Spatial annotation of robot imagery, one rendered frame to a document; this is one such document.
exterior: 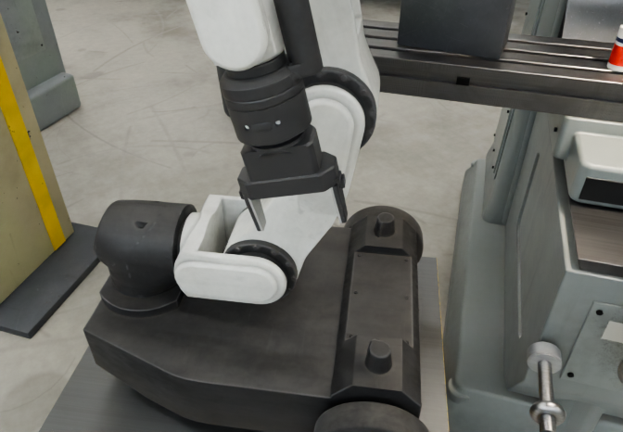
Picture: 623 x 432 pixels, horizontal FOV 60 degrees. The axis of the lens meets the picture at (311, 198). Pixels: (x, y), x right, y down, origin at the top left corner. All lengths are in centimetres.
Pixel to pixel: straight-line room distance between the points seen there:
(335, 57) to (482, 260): 117
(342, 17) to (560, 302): 65
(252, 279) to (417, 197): 150
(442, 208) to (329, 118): 162
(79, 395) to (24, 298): 87
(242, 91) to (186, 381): 60
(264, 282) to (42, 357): 108
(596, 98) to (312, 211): 62
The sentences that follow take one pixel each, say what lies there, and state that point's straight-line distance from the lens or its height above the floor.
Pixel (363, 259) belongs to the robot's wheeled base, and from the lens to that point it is 116.
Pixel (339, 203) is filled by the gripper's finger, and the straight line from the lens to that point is 65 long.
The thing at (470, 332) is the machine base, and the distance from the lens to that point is 159.
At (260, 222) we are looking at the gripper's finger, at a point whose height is 94.
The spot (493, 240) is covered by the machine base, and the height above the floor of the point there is 20.
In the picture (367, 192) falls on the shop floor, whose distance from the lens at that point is 237.
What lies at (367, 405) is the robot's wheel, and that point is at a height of 60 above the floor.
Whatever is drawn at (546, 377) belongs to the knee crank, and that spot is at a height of 54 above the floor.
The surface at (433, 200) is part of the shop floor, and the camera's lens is 237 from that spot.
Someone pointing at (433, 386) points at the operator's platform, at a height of 40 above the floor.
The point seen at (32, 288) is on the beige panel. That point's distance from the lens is 210.
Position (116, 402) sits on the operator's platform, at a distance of 122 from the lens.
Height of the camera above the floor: 137
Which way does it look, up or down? 36 degrees down
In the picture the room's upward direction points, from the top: straight up
